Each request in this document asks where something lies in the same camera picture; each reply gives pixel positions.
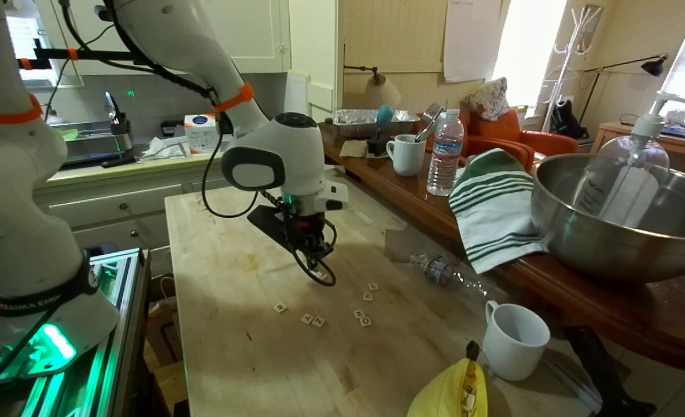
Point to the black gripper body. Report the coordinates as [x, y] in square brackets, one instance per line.
[308, 228]

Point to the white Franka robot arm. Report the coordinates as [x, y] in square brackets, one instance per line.
[19, 200]

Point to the cream letter tile U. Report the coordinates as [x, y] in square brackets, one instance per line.
[366, 295]

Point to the cream letter tile Y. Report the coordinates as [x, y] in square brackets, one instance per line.
[306, 318]

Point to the cream letter tile N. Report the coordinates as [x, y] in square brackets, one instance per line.
[319, 320]

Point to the cream letter tile H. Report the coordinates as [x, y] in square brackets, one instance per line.
[357, 313]

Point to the brown cardboard sheet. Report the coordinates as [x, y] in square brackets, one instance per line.
[355, 149]

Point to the crushed clear plastic bottle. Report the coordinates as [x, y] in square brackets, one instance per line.
[438, 270]

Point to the aluminum foil tray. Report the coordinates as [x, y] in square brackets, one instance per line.
[355, 117]

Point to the white ceramic mug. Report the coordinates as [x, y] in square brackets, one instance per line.
[408, 159]
[517, 349]

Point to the gooseneck lamp tan shade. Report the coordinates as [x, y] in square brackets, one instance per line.
[380, 93]

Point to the clear water bottle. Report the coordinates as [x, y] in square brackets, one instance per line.
[446, 154]

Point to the crumpled white cloth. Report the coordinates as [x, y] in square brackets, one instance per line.
[166, 149]

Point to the green striped white towel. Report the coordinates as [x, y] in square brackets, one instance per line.
[493, 210]

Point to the cream kitchen counter cabinet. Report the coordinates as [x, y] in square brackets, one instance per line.
[127, 204]

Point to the yellow banana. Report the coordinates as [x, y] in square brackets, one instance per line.
[442, 394]

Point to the aluminum robot stand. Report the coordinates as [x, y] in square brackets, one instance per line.
[118, 332]

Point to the black silver dispenser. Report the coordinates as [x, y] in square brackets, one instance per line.
[121, 129]

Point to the patterned cloth bag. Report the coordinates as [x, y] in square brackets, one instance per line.
[489, 98]

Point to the metal dish rack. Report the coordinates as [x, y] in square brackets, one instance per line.
[92, 151]

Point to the orange chair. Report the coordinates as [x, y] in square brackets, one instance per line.
[548, 145]

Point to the green sponge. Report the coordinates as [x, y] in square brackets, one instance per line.
[71, 135]

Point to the clear plastic sheet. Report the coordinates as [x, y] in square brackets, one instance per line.
[570, 379]

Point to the large steel mixing bowl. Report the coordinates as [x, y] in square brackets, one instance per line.
[611, 246]

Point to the white coat rack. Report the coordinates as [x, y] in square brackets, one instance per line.
[565, 72]

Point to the clear pump dispenser bottle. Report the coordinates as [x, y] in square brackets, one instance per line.
[628, 182]

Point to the dark wooden side table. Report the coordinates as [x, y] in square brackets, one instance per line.
[635, 316]

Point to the black desk lamp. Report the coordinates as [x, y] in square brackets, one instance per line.
[655, 65]

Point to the cream upper wall cabinet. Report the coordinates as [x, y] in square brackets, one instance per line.
[265, 37]

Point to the white wall paper sheet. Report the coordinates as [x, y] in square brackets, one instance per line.
[474, 37]

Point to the black camera boom bar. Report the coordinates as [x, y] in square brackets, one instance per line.
[102, 54]

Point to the black stereo camera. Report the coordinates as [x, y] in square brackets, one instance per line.
[105, 13]

